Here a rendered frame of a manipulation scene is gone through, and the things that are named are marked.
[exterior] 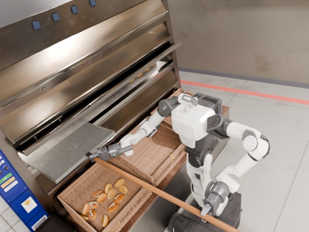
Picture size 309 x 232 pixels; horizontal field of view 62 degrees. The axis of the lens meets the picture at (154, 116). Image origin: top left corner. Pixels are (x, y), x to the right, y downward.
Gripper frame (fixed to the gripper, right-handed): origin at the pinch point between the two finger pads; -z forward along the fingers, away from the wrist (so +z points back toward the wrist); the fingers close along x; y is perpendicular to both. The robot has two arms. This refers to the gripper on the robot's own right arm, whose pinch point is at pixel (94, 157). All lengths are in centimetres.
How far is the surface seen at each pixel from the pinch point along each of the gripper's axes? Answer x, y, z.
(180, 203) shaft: 1, 60, 40
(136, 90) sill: -3, -78, 49
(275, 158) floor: -121, -36, 178
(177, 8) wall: 2, -308, 182
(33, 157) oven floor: -2, -27, -46
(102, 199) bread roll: -56, -13, -11
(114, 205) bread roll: -56, -2, -2
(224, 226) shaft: 1, 81, 54
